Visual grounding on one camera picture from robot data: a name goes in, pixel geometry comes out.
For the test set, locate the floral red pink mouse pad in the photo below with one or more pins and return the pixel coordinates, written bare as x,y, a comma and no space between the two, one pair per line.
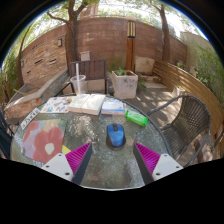
43,140

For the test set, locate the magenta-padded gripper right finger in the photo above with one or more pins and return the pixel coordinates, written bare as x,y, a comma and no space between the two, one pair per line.
161,166

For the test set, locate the thick forked tree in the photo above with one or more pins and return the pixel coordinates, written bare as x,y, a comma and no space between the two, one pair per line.
71,40

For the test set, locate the colourful picture sheet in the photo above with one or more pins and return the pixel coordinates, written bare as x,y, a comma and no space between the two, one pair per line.
56,105

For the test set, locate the clear plastic cup with straw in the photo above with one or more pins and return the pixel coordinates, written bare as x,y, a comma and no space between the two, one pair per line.
78,85

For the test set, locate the raised stone garden bed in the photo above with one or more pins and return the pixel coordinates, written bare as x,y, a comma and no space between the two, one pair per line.
30,100

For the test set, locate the open white book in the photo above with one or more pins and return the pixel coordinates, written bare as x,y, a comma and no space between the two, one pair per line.
87,104

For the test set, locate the slim dark tree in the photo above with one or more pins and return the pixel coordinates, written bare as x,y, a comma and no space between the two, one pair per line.
165,36

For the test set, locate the small white planter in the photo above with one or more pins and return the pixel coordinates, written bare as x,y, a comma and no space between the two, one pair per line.
180,91

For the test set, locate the pale stone slab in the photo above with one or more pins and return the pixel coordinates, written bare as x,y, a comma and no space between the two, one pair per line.
145,65

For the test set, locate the small blue white book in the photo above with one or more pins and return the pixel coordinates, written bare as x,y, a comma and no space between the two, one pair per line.
112,107

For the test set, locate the thin curved tree trunk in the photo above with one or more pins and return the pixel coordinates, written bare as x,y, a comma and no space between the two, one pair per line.
20,60

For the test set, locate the black metal chair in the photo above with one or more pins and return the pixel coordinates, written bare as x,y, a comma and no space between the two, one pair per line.
5,136

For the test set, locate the wooden slatted fence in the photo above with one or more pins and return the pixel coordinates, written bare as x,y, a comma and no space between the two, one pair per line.
186,83

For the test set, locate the dark wooden slatted chair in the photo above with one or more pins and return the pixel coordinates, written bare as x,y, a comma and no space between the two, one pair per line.
95,70

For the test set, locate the blue computer mouse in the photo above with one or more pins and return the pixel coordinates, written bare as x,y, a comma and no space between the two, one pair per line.
116,133

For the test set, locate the white license plate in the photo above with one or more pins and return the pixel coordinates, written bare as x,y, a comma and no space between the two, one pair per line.
30,118

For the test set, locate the grey wicker chair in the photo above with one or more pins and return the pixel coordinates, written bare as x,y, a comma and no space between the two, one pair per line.
190,120

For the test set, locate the wooden garden lamp post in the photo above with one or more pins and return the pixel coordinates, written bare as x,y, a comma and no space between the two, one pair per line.
130,50

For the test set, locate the white stone planter with plant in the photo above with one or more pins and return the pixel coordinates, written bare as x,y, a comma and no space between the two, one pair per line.
125,85

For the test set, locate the yellow paper note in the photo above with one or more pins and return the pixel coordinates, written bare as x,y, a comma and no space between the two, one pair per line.
65,150

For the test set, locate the grey wall utility box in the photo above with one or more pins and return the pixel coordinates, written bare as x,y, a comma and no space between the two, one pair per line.
85,56

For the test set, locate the green tissue pack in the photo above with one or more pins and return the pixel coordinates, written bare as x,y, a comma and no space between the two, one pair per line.
136,118

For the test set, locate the wall lamp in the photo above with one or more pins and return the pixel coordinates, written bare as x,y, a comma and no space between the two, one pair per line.
22,63
60,42

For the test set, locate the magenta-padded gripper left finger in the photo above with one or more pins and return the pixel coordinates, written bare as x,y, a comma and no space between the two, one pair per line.
61,165

